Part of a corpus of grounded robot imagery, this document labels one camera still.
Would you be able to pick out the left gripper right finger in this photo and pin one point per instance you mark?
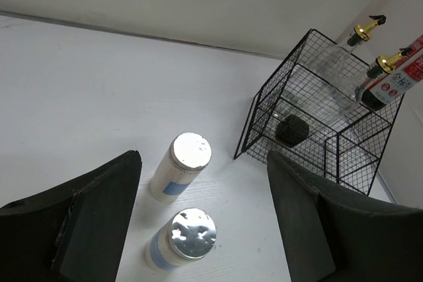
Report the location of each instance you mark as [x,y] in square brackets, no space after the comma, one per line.
[331,233]

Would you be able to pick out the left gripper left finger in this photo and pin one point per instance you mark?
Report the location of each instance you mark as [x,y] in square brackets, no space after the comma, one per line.
[75,231]

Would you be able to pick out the gold-capped oil dispenser bottle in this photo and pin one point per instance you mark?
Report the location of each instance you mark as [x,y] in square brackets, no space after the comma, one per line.
[293,130]

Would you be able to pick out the silver-lid salt shaker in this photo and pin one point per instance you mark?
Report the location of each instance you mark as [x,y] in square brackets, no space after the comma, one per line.
[187,237]
[187,156]

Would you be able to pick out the clear square glass bottle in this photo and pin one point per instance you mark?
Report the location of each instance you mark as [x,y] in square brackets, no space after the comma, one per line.
[318,87]

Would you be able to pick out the black-capped dark sauce bottle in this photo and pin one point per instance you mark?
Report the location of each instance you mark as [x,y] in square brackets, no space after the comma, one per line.
[390,77]

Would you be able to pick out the black wire rack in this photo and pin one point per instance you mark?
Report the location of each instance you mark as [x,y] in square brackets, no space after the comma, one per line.
[348,152]

